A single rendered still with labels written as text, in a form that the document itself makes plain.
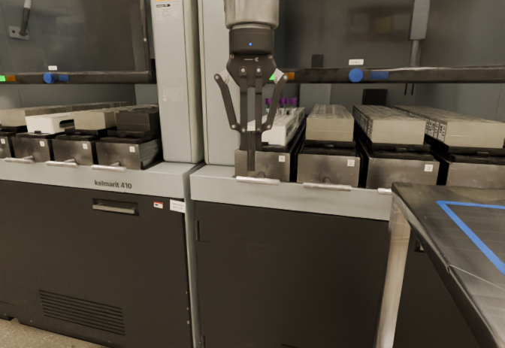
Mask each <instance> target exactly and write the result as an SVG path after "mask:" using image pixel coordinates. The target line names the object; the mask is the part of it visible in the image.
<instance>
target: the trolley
mask: <svg viewBox="0 0 505 348"><path fill-rule="evenodd" d="M391 194H392V205H391V211H390V217H389V228H388V234H387V240H386V251H385V257H384V262H383V274H382V279H381V286H380V296H379V302H378V308H377V314H376V325H375V331H374V337H373V348H392V346H393V341H394V336H395V326H396V322H397V316H398V307H399V302H400V296H401V288H402V283H403V278H404V269H405V263H406V258H407V249H408V243H409V239H410V229H412V230H413V233H414V234H415V236H416V238H417V239H418V241H419V243H420V244H421V246H422V248H423V250H424V251H425V253H426V255H427V257H428V258H429V260H430V262H431V264H432V265H433V267H434V269H435V271H436V272H437V274H438V276H439V278H440V279H441V281H442V282H443V285H444V286H445V287H446V290H447V292H448V293H449V295H450V296H451V298H452V300H453V301H454V303H455V306H456V307H457V308H458V310H459V312H460V314H461V315H462V317H463V319H464V321H465V322H466V324H467V326H468V328H469V329H470V331H471V333H472V335H473V336H474V338H475V339H476V342H477V343H478V344H479V347H480V348H505V190H499V189H480V188H470V187H460V186H441V185H431V184H421V183H402V182H392V188H391Z"/></svg>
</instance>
